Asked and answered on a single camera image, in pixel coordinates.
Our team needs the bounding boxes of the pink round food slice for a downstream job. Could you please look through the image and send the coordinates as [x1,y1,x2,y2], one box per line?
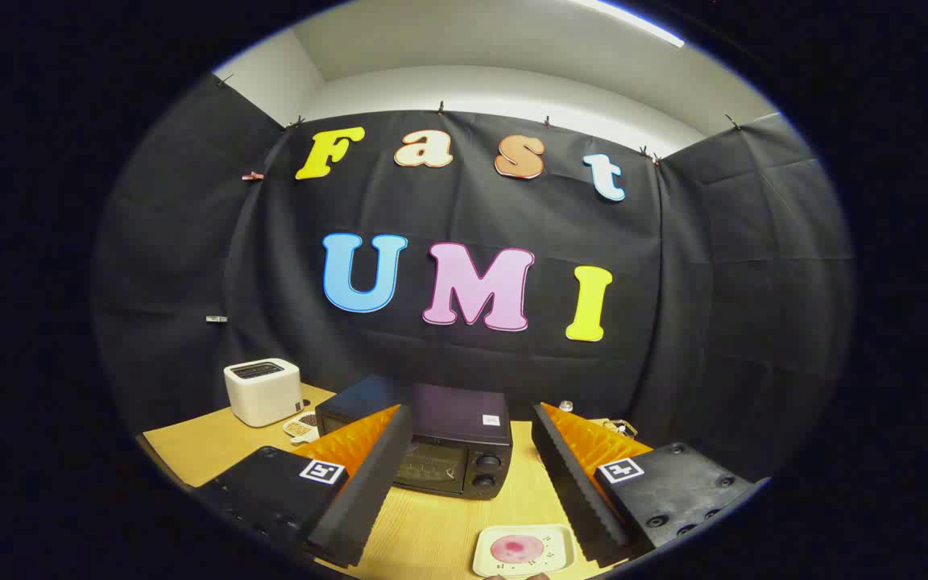
[490,535,545,565]

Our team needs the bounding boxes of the black toaster oven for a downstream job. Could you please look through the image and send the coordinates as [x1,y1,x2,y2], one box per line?
[315,375,513,500]

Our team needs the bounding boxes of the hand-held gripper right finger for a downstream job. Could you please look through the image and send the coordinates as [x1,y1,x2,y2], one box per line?
[530,401,759,569]

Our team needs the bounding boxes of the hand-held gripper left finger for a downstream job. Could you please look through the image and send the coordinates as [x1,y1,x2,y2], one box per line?
[190,404,415,569]

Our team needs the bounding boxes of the white bread toaster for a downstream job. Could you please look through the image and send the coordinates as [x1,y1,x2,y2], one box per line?
[223,358,304,428]

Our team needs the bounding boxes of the cream square plate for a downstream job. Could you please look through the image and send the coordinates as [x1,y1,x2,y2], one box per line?
[472,524,576,578]

